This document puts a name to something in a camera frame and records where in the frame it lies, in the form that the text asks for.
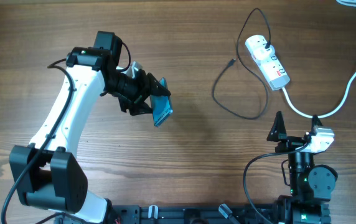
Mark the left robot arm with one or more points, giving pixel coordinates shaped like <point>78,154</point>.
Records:
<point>46,172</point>

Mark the white charger plug adapter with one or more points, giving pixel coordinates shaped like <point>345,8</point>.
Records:
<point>262,53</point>

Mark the black mounting rail base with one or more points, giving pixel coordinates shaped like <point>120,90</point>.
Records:
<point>263,213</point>

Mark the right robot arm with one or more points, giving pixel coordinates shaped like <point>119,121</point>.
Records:
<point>311,185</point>

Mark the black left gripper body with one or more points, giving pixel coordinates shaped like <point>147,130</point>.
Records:
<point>131,89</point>

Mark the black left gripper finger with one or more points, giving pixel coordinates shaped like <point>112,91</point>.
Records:
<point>140,108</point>
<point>156,88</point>

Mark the white power strip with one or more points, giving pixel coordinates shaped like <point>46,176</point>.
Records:
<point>271,68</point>

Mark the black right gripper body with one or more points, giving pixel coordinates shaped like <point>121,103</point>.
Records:
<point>290,143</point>

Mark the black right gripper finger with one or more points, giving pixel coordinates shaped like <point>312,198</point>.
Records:
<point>315,123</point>
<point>278,131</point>

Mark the turquoise Galaxy smartphone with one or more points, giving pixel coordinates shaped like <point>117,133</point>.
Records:
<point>161,108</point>

